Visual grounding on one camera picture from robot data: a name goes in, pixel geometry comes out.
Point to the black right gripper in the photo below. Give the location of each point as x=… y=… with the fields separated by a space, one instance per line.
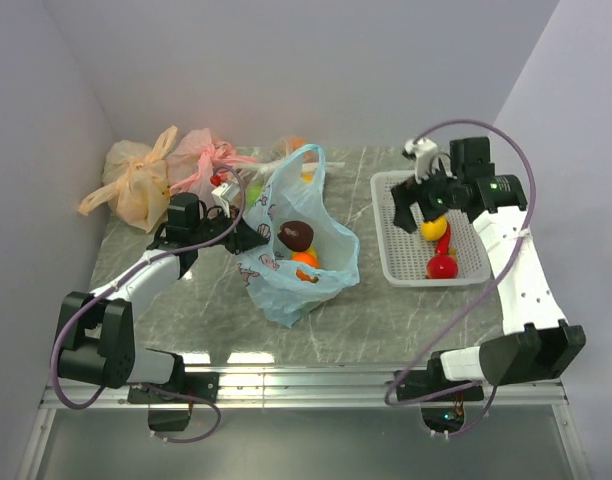
x=405 y=194

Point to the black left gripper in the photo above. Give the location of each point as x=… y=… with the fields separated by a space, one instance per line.
x=244 y=238

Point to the yellow fake lemon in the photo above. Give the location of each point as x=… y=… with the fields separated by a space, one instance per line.
x=432 y=231

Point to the light blue plastic bag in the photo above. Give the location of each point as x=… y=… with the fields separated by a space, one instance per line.
x=268 y=271

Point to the dark red fake apple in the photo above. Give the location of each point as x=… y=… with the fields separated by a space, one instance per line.
x=296 y=235

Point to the orange fake orange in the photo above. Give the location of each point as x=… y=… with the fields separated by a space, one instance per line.
x=306 y=258

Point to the red fake pomegranate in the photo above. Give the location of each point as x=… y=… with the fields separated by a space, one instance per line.
x=442 y=267

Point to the yellow green fake mango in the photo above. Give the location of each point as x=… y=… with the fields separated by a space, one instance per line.
x=304 y=276

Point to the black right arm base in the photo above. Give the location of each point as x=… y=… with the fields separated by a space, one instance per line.
x=442 y=402

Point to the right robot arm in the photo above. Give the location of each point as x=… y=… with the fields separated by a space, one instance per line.
x=537 y=342

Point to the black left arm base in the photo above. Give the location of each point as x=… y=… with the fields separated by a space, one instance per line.
x=186 y=395

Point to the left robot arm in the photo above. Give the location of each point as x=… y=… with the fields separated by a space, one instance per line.
x=95 y=341

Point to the green fake fruit in bag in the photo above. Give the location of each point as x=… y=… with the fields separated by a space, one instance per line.
x=254 y=192

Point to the red fake chili pepper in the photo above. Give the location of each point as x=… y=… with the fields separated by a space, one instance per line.
x=443 y=243

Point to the clear plastic bag with fruits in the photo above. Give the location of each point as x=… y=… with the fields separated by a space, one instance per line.
x=269 y=160

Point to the yellow smiley fruit in bag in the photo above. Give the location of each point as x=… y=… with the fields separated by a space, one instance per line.
x=307 y=177

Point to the pink plastic bag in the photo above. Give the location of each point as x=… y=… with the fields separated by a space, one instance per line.
x=191 y=165

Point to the beige plastic bag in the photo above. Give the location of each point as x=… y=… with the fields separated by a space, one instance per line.
x=135 y=183

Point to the white plastic basket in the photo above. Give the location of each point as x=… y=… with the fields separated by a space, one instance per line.
x=404 y=256

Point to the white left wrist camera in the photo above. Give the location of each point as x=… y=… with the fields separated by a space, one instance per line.
x=226 y=196

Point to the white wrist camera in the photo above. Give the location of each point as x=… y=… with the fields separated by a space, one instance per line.
x=423 y=153
x=226 y=196

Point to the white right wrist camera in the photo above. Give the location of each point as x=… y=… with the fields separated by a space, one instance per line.
x=423 y=153

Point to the aluminium mounting rail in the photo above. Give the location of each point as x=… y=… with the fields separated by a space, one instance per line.
x=320 y=386

